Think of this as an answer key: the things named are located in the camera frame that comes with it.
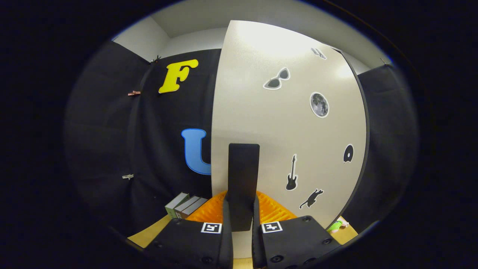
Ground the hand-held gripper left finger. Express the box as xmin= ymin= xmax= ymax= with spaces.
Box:
xmin=144 ymin=191 xmax=235 ymax=269

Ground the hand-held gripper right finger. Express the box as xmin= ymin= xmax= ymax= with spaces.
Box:
xmin=251 ymin=191 xmax=342 ymax=269

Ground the black door handle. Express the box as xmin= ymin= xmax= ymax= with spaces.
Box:
xmin=227 ymin=143 xmax=260 ymax=232

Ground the beige cabinet door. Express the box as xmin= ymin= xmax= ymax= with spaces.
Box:
xmin=210 ymin=20 xmax=368 ymax=259

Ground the green spine book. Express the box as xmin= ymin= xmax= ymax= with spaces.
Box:
xmin=165 ymin=192 xmax=190 ymax=219

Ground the green and pink toy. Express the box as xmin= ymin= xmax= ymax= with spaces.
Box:
xmin=327 ymin=218 xmax=350 ymax=233

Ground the grey cabinet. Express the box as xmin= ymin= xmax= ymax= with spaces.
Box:
xmin=332 ymin=47 xmax=371 ymax=228

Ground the black backdrop cloth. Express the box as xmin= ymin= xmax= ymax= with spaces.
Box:
xmin=63 ymin=40 xmax=419 ymax=239

